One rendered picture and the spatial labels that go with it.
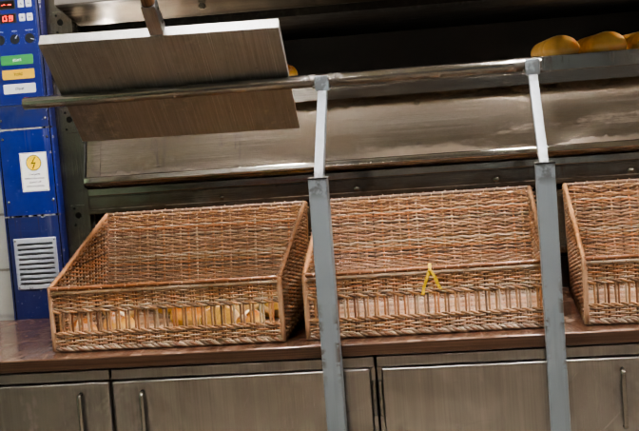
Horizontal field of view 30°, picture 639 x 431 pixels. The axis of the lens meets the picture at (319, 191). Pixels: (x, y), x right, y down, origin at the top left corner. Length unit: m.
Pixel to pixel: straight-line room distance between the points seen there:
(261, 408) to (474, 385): 0.48
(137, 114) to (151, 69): 0.17
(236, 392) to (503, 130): 0.99
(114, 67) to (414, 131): 0.81
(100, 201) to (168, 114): 0.45
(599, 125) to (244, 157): 0.92
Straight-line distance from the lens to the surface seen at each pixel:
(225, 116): 2.91
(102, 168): 3.25
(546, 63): 3.12
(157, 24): 2.69
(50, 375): 2.81
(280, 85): 2.77
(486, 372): 2.65
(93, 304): 2.80
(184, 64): 2.78
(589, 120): 3.14
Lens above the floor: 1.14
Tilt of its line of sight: 5 degrees down
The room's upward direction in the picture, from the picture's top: 4 degrees counter-clockwise
